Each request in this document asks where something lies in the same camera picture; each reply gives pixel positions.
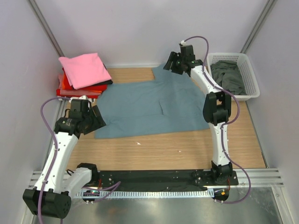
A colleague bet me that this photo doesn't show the blue-grey t shirt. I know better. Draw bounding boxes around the blue-grey t shirt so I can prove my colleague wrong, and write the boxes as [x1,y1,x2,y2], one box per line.
[94,65,209,139]

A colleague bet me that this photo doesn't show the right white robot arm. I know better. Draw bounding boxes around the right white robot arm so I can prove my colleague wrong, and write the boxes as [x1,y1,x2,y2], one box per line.
[164,44,233,185]

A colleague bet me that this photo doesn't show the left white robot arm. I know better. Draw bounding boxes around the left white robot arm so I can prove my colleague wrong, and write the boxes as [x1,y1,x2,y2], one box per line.
[22,96,106,219]

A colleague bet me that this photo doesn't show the light red folded t shirt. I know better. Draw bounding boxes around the light red folded t shirt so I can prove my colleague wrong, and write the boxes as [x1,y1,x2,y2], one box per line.
[56,74,101,98]

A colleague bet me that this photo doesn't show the black folded t shirt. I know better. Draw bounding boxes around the black folded t shirt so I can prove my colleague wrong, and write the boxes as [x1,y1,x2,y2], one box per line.
[94,65,113,86]

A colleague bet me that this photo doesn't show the pink folded t shirt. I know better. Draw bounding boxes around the pink folded t shirt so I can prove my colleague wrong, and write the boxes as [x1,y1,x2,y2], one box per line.
[59,53,111,89]

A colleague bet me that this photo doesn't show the dark grey t shirt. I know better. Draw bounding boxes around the dark grey t shirt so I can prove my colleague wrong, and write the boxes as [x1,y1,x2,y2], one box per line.
[210,61,246,95]

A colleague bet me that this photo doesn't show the white plastic basket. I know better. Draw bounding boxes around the white plastic basket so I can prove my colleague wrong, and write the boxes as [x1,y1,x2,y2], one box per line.
[207,53,260,101]

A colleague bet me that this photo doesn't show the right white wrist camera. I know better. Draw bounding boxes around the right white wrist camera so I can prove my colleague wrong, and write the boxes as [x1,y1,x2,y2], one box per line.
[179,40,187,46]

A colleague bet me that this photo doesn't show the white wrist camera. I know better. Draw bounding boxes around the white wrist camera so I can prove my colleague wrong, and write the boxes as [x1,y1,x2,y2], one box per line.
[78,95,94,103]
[179,40,187,46]

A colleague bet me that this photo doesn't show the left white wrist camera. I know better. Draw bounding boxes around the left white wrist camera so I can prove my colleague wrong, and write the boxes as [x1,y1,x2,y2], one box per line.
[78,95,94,103]

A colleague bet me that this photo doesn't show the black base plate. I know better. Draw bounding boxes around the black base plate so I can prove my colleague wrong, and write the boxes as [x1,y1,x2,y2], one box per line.
[85,169,238,192]

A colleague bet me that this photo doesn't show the white slotted cable duct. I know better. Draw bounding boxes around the white slotted cable duct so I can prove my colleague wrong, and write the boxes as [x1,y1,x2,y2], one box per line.
[75,189,214,199]

